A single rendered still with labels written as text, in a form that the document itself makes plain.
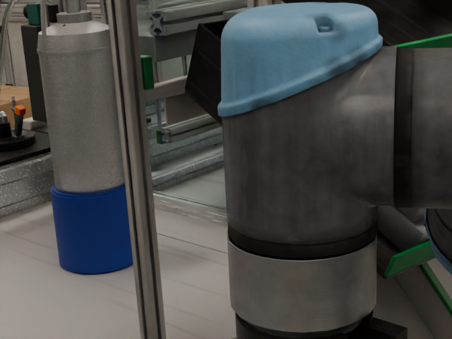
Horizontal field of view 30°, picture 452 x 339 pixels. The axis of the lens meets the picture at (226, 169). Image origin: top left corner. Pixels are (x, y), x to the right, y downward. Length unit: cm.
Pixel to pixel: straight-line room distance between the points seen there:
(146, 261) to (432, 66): 51
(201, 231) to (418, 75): 134
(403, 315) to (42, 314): 75
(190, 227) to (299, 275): 134
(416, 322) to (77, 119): 81
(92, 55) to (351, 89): 110
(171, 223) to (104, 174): 30
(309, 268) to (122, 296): 107
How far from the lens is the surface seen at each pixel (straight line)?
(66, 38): 145
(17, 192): 193
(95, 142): 148
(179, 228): 173
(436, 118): 37
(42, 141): 208
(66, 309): 144
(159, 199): 184
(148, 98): 81
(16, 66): 705
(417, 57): 39
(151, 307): 86
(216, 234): 168
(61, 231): 155
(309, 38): 37
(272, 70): 37
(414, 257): 68
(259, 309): 41
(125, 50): 79
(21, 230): 182
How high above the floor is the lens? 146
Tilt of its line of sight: 17 degrees down
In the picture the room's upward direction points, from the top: 4 degrees counter-clockwise
